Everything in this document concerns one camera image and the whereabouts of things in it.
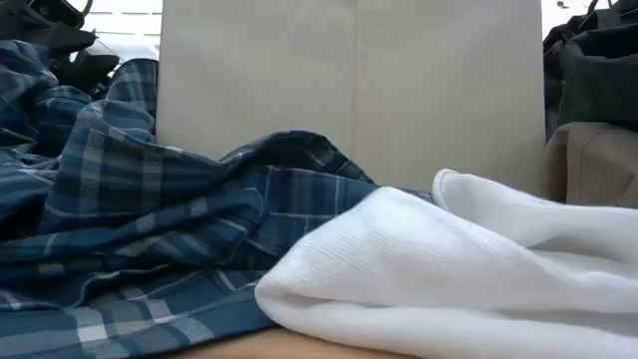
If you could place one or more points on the tan garment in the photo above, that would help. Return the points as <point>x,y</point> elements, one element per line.
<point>593,164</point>

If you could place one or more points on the blue plaid shirt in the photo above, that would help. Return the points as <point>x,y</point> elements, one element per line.
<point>149,199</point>

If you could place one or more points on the beige fabric storage box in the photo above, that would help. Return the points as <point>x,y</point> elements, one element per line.
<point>349,75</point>

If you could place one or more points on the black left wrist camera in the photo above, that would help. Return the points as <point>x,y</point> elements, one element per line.
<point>35,22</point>

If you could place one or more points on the dark green garment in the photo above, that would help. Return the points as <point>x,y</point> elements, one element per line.
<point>598,80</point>

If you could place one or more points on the white knit garment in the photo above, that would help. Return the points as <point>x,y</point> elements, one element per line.
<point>423,259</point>

